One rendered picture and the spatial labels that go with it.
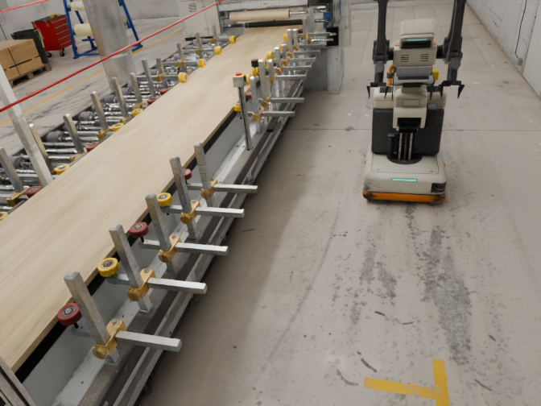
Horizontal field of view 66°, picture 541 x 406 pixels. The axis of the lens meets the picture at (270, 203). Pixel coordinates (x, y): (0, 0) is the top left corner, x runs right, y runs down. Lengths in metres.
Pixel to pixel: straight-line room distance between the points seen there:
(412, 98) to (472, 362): 1.74
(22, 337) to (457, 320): 2.16
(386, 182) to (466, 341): 1.36
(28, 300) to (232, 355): 1.15
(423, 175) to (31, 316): 2.72
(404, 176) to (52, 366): 2.62
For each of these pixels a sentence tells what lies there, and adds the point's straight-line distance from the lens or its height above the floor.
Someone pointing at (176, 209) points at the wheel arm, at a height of 0.85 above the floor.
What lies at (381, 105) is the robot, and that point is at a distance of 3.45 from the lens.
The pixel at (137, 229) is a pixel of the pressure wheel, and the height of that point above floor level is 0.90.
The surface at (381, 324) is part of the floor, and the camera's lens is 2.58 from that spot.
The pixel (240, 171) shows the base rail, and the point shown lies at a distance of 2.66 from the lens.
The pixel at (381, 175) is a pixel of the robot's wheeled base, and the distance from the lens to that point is 3.37.
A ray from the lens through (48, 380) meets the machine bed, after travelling 1.80.
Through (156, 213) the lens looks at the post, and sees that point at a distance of 1.79.
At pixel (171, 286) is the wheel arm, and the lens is 1.71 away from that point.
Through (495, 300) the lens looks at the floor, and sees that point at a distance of 2.85.
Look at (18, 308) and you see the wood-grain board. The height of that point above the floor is 0.90.
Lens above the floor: 1.97
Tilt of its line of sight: 33 degrees down
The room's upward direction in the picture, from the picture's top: 7 degrees counter-clockwise
